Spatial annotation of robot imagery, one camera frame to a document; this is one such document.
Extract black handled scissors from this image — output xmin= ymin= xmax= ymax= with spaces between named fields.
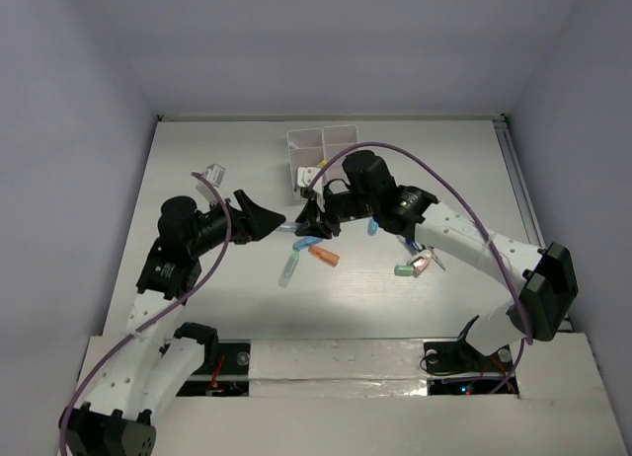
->
xmin=429 ymin=247 xmax=446 ymax=271

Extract clear glue bottle blue cap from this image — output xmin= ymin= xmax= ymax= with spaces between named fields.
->
xmin=405 ymin=239 xmax=421 ymax=254

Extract light blue marker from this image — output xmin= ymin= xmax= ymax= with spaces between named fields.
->
xmin=277 ymin=222 xmax=299 ymax=232

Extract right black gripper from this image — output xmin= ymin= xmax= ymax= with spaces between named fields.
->
xmin=294 ymin=184 xmax=377 ymax=240

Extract white organizer tray left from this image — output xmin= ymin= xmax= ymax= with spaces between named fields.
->
xmin=286 ymin=128 xmax=324 ymax=199

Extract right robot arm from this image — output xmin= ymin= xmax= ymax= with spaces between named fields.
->
xmin=294 ymin=150 xmax=579 ymax=373

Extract orange highlighter marker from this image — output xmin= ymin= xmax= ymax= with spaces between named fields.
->
xmin=308 ymin=245 xmax=340 ymax=266

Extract pink white correction tape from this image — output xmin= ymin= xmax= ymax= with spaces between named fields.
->
xmin=407 ymin=250 xmax=433 ymax=278

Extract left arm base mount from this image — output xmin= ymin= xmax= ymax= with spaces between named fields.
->
xmin=187 ymin=341 xmax=251 ymax=397

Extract green clear highlighter marker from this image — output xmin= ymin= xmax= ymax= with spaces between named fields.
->
xmin=278 ymin=251 xmax=300 ymax=288

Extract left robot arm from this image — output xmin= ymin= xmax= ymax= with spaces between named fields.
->
xmin=59 ymin=190 xmax=285 ymax=455

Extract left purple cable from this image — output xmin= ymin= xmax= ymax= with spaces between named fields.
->
xmin=57 ymin=172 xmax=232 ymax=456

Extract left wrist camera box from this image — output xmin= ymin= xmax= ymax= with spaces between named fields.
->
xmin=192 ymin=163 xmax=227 ymax=188

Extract green eraser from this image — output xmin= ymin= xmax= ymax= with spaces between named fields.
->
xmin=394 ymin=265 xmax=415 ymax=277

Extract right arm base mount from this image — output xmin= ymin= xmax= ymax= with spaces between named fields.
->
xmin=420 ymin=341 xmax=519 ymax=397

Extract light blue marker cap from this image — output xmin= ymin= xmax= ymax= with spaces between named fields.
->
xmin=367 ymin=219 xmax=379 ymax=236

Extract blue highlighter marker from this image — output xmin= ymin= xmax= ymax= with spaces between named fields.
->
xmin=292 ymin=236 xmax=323 ymax=252

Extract white organizer tray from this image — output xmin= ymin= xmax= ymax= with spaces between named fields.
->
xmin=323 ymin=124 xmax=358 ymax=182
xmin=286 ymin=128 xmax=324 ymax=199

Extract white organizer tray right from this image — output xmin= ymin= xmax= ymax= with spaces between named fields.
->
xmin=323 ymin=124 xmax=358 ymax=182

